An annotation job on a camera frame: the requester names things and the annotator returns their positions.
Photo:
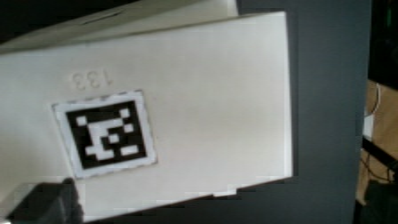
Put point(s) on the white cabinet top block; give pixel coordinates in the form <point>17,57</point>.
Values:
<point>150,114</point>

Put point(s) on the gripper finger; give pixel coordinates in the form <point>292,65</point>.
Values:
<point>49,206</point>

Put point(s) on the white cabinet body box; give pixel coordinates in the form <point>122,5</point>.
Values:
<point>138,17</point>

